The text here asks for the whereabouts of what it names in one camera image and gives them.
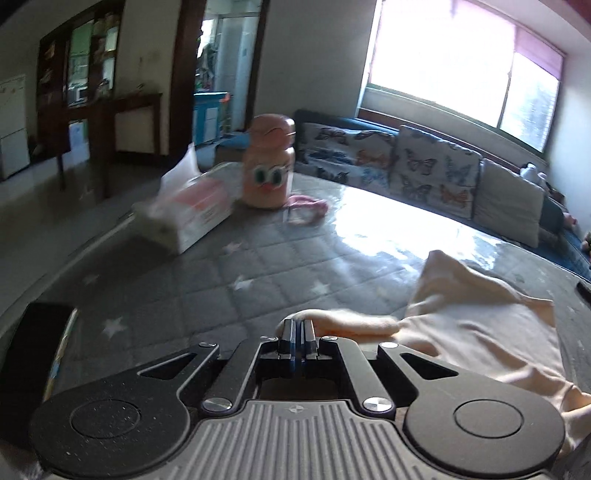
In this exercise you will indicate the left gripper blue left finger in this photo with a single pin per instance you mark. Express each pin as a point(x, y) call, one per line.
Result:
point(236, 379)

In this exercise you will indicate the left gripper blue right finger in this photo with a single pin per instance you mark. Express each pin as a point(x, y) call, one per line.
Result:
point(342, 361)

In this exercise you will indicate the cream sweatshirt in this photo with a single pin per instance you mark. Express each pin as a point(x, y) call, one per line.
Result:
point(478, 323)

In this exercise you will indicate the white pink tissue box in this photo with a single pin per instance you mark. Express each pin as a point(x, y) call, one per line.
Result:
point(188, 205)

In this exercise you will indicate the pink hair scrunchie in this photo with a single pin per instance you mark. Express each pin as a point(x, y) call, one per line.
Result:
point(302, 209)

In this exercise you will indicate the black smartphone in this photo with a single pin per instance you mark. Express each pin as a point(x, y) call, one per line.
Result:
point(30, 365)

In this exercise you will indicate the pink cartoon water bottle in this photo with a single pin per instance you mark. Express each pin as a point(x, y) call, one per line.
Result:
point(268, 163)

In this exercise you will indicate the right butterfly cushion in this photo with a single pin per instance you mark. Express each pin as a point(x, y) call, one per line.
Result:
point(432, 172)

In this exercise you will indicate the butterfly cushion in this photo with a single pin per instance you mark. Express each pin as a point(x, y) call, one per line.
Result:
point(432, 172)
point(357, 158)

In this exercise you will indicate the black remote control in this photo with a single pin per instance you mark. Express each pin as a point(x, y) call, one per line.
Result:
point(584, 291)

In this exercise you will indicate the plain grey cushion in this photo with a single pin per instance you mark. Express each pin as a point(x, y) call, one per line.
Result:
point(508, 205)

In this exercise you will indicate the left butterfly cushion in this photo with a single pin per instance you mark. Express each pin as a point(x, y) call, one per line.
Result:
point(357, 158)

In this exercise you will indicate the white plush toy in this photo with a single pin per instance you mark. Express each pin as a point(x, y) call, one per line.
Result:
point(531, 173)

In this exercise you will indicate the blue cabinet in doorway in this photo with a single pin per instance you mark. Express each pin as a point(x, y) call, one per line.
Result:
point(206, 119)

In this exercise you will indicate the white refrigerator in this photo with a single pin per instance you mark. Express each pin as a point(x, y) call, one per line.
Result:
point(13, 132)

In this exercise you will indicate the window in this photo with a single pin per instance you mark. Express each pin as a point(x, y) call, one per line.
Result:
point(471, 61)

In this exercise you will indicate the dark wooden display cabinet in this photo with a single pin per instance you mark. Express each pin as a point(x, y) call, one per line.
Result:
point(75, 65)

